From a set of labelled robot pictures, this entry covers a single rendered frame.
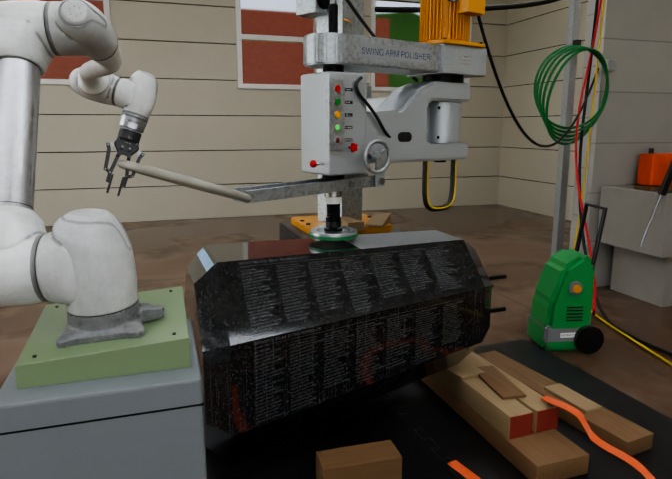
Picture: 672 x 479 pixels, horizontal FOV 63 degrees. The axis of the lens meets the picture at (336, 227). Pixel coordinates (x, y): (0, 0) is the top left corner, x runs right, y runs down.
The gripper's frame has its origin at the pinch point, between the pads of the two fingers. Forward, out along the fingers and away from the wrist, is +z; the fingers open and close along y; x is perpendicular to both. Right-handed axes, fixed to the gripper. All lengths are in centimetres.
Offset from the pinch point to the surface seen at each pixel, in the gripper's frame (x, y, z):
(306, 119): 16, 65, -49
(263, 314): -20, 60, 30
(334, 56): 0, 65, -73
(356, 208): 84, 127, -23
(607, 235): 120, 359, -63
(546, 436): -42, 181, 51
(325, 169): 4, 76, -29
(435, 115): 24, 129, -73
